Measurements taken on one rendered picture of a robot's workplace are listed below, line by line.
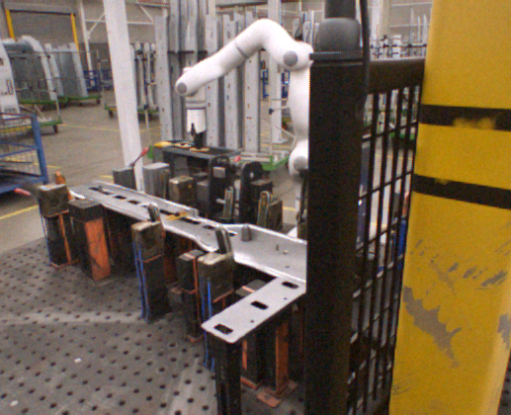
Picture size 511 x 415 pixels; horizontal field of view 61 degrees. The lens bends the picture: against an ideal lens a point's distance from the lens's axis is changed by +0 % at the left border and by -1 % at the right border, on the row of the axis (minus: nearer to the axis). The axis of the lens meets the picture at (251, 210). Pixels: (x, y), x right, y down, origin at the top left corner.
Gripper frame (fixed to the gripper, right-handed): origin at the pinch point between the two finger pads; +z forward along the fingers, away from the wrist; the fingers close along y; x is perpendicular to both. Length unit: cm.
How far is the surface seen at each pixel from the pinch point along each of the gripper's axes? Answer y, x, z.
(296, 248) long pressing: 57, 54, 19
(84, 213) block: 46, -28, 18
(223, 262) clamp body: 76, 38, 16
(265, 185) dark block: 31.3, 38.2, 7.4
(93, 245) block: 44, -28, 32
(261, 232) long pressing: 48, 41, 19
